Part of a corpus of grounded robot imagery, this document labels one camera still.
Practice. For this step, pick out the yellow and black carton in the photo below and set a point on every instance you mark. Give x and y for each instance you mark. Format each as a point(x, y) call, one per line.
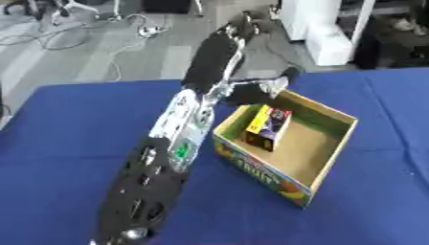
point(269, 126)

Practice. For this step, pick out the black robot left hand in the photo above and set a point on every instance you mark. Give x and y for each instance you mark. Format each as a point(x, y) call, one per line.
point(215, 60)

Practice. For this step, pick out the white power strip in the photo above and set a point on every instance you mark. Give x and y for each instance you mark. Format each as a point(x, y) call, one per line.
point(149, 31)

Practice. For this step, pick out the tan cardboard box green inside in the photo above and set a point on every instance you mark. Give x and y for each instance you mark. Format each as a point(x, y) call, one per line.
point(301, 153)

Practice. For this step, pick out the silver and black robot left arm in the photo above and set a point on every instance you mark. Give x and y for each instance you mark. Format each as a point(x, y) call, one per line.
point(167, 140)

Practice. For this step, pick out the white chair base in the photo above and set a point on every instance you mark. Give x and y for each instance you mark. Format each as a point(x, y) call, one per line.
point(78, 9)

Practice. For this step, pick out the white cabinet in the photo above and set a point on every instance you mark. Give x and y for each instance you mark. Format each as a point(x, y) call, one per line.
point(329, 32)

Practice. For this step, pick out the black case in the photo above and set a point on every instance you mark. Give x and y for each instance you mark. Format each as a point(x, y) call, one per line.
point(166, 5)

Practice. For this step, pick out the dark shelf with items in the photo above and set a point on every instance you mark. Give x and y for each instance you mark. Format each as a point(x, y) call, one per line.
point(396, 35)

